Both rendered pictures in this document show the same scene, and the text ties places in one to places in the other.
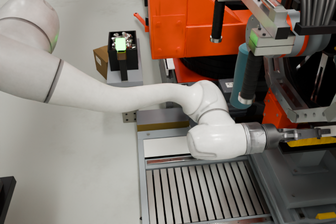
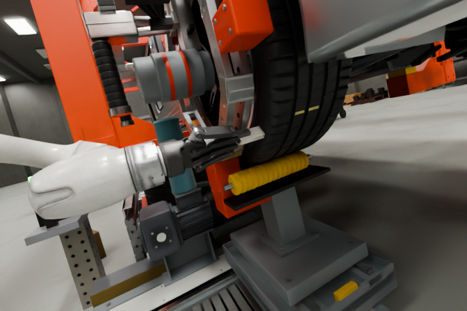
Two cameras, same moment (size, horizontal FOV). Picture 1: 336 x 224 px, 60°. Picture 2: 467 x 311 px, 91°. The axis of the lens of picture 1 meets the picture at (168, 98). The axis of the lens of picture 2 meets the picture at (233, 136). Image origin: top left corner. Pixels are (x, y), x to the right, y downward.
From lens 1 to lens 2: 65 cm
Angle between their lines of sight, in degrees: 37
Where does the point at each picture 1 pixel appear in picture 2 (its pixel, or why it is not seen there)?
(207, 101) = (85, 148)
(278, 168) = (263, 257)
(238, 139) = (109, 157)
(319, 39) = (199, 61)
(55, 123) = not seen: outside the picture
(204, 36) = not seen: hidden behind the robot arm
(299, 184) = (292, 263)
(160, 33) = not seen: hidden behind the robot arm
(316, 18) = not seen: outside the picture
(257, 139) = (144, 152)
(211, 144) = (59, 172)
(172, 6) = (97, 130)
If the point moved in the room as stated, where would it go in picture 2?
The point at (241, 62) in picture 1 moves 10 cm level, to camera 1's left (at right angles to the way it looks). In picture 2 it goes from (158, 134) to (126, 142)
